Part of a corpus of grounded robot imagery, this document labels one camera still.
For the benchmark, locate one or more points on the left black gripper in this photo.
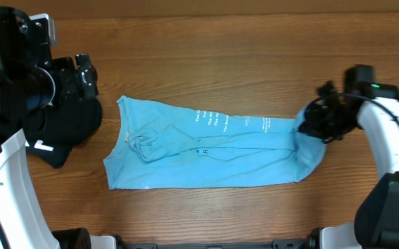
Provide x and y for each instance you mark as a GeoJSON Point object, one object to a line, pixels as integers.
{"type": "Point", "coordinates": [70, 71]}

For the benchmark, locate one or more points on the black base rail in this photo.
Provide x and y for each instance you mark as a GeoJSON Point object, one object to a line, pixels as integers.
{"type": "Point", "coordinates": [275, 244]}

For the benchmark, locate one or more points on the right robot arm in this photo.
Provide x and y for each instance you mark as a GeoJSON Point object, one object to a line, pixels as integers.
{"type": "Point", "coordinates": [374, 108]}

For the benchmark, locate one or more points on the black folded t-shirt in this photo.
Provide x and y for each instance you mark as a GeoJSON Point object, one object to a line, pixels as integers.
{"type": "Point", "coordinates": [52, 132]}

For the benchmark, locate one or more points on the light blue printed t-shirt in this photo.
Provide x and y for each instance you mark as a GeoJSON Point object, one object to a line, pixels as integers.
{"type": "Point", "coordinates": [161, 146]}

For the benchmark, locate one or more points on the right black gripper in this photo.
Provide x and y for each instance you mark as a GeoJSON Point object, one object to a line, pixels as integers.
{"type": "Point", "coordinates": [323, 115]}

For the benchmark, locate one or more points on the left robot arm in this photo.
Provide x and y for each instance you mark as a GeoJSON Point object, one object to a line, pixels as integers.
{"type": "Point", "coordinates": [26, 86]}

